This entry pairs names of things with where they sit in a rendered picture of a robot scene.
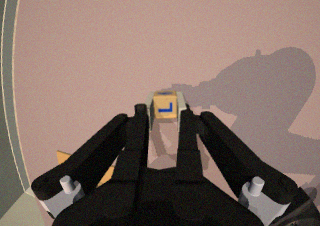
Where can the tan square mat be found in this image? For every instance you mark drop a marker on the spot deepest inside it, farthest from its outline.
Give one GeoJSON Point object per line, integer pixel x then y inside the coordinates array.
{"type": "Point", "coordinates": [62, 156]}

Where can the tan wooden block with blue letter l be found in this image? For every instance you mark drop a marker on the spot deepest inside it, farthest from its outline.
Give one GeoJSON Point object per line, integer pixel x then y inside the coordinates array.
{"type": "Point", "coordinates": [165, 104]}

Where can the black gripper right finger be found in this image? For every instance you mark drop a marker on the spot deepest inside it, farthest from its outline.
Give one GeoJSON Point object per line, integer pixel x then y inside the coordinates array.
{"type": "Point", "coordinates": [259, 187]}

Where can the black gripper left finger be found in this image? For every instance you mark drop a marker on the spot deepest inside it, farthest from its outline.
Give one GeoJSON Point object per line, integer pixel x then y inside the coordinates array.
{"type": "Point", "coordinates": [77, 176]}

